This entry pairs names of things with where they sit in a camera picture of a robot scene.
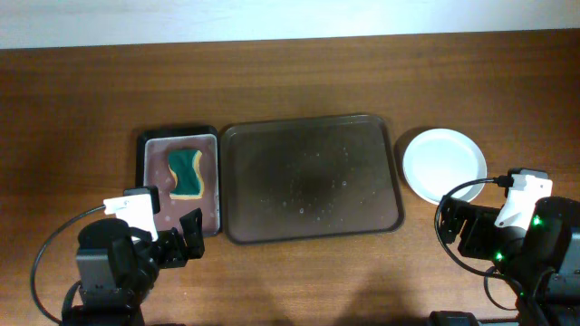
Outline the green yellow sponge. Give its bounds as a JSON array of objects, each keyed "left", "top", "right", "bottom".
[{"left": 168, "top": 149, "right": 205, "bottom": 200}]

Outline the white plate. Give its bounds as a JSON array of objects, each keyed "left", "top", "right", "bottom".
[{"left": 402, "top": 129, "right": 488, "bottom": 205}]

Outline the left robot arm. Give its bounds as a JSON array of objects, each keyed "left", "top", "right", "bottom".
[{"left": 61, "top": 208, "right": 205, "bottom": 326}]

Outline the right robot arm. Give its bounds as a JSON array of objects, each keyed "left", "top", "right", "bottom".
[{"left": 436, "top": 197, "right": 579, "bottom": 325}]

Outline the small black tray with water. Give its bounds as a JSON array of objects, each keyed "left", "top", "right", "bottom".
[{"left": 136, "top": 125, "right": 221, "bottom": 236}]

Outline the large brown serving tray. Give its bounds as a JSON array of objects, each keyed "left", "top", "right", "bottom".
[{"left": 219, "top": 114, "right": 405, "bottom": 245}]

